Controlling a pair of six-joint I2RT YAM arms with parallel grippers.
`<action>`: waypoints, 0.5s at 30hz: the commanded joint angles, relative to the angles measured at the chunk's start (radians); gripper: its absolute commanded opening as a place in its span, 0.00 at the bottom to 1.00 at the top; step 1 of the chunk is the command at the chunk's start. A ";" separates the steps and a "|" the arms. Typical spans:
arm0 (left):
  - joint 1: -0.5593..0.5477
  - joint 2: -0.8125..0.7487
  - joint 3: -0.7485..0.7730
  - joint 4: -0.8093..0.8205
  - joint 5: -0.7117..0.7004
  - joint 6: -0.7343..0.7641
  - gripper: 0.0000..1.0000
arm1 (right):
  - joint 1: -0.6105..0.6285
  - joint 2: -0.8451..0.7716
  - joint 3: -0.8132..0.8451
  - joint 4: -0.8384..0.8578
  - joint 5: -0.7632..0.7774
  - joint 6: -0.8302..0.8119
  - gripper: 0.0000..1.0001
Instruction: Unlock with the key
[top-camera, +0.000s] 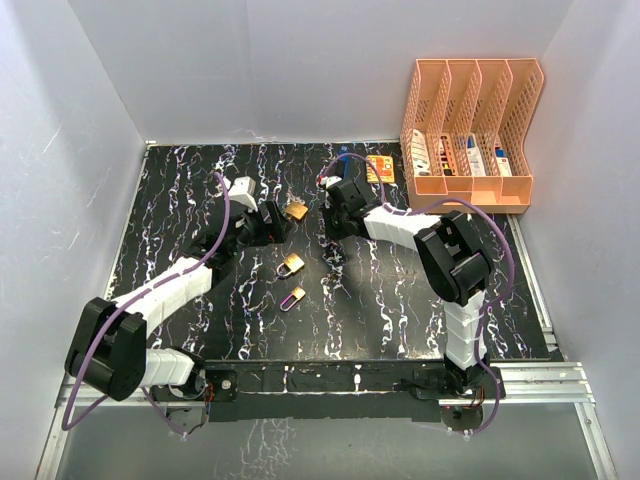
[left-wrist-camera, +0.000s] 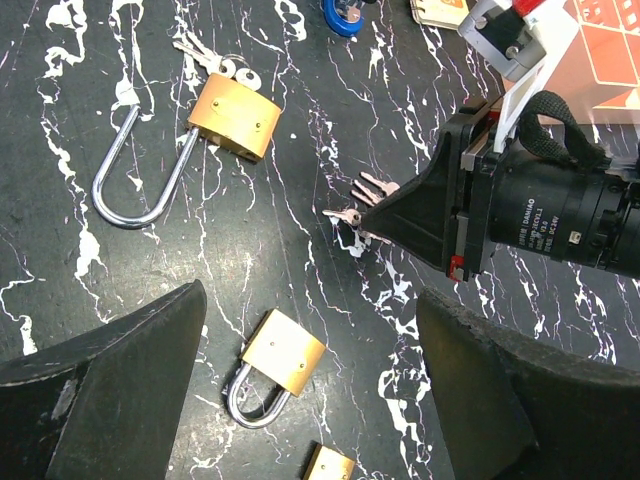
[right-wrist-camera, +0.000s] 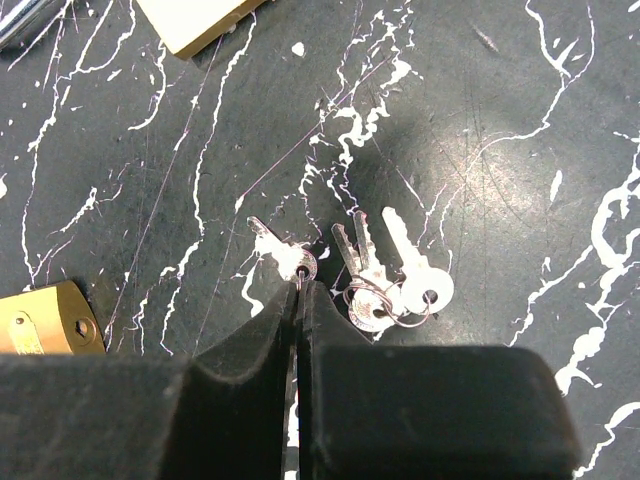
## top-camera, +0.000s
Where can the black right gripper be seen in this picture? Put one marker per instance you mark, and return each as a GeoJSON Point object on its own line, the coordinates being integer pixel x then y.
{"type": "Point", "coordinates": [333, 234]}

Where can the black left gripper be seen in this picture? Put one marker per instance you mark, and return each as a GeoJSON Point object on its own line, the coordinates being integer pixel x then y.
{"type": "Point", "coordinates": [273, 233]}

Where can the large brass padlock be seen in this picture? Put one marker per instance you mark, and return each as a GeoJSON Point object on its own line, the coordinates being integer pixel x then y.
{"type": "Point", "coordinates": [296, 210]}

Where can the silver key bunch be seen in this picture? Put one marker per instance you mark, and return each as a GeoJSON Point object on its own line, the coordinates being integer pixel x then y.
{"type": "Point", "coordinates": [291, 197]}
{"type": "Point", "coordinates": [329, 244]}

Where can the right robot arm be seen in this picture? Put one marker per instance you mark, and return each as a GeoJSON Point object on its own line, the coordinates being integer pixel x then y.
{"type": "Point", "coordinates": [455, 262]}

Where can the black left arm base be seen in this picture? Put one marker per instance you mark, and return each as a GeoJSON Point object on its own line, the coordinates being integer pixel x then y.
{"type": "Point", "coordinates": [204, 385]}

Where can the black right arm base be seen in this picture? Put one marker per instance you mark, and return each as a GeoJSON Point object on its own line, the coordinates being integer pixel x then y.
{"type": "Point", "coordinates": [436, 382]}

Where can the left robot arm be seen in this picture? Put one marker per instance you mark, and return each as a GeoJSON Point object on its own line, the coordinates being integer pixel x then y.
{"type": "Point", "coordinates": [109, 349]}

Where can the medium brass padlock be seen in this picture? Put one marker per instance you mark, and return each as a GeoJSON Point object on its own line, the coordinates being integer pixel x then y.
{"type": "Point", "coordinates": [290, 265]}

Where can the yellow spiral notebook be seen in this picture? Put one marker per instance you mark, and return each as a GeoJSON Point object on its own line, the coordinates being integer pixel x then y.
{"type": "Point", "coordinates": [384, 169]}

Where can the small brass padlock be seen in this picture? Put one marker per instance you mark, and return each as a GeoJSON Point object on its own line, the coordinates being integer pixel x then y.
{"type": "Point", "coordinates": [296, 295]}

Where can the red black item in organizer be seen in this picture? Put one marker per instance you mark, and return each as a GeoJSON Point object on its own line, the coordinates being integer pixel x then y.
{"type": "Point", "coordinates": [443, 150]}

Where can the white blue box in organizer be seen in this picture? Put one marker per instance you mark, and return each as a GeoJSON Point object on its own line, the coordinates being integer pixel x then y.
{"type": "Point", "coordinates": [474, 157]}

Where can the orange file organizer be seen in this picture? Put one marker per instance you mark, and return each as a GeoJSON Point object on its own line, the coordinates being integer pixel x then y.
{"type": "Point", "coordinates": [464, 130]}

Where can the blue red box in organizer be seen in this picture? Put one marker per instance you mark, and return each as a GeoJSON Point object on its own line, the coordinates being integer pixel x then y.
{"type": "Point", "coordinates": [502, 161]}

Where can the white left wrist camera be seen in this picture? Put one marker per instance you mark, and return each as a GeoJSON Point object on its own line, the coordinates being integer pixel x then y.
{"type": "Point", "coordinates": [242, 191]}

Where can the aluminium frame rail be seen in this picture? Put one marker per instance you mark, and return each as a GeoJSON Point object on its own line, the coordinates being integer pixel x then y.
{"type": "Point", "coordinates": [315, 384]}

